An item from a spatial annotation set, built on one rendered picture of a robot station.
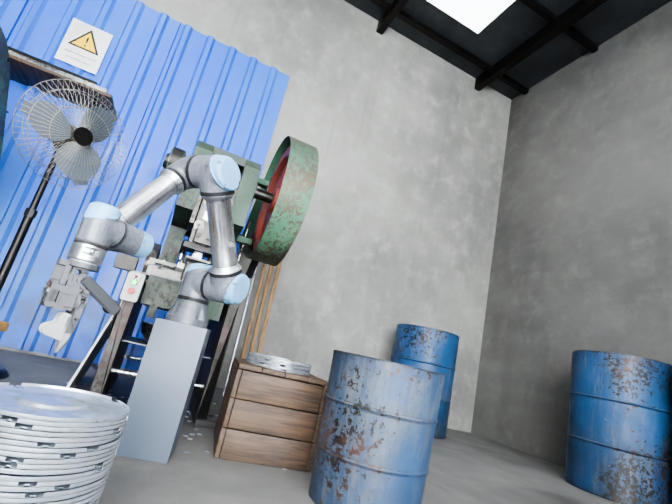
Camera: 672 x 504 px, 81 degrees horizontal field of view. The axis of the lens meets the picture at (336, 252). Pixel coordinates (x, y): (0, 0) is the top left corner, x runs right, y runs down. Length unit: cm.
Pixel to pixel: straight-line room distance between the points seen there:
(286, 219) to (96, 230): 128
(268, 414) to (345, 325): 234
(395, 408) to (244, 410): 63
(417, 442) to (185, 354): 83
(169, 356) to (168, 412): 18
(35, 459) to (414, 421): 97
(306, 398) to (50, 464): 101
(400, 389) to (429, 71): 456
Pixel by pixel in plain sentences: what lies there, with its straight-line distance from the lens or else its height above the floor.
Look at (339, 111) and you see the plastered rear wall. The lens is 447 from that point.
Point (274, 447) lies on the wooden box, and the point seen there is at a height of 7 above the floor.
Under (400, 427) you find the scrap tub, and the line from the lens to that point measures 136.
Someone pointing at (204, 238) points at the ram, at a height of 93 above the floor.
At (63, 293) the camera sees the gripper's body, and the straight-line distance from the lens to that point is 110.
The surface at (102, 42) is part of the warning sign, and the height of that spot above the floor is 252.
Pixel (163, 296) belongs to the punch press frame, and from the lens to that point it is 216.
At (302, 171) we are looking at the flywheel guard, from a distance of 226.
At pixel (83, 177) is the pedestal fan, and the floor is 110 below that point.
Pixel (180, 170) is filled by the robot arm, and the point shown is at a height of 93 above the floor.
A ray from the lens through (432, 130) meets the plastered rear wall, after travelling 505.
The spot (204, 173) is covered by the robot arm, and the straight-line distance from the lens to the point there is 138.
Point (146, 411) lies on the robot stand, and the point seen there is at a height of 15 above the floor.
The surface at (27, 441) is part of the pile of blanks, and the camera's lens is 92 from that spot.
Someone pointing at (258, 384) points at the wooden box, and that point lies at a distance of 167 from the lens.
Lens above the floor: 45
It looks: 15 degrees up
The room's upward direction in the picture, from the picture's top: 13 degrees clockwise
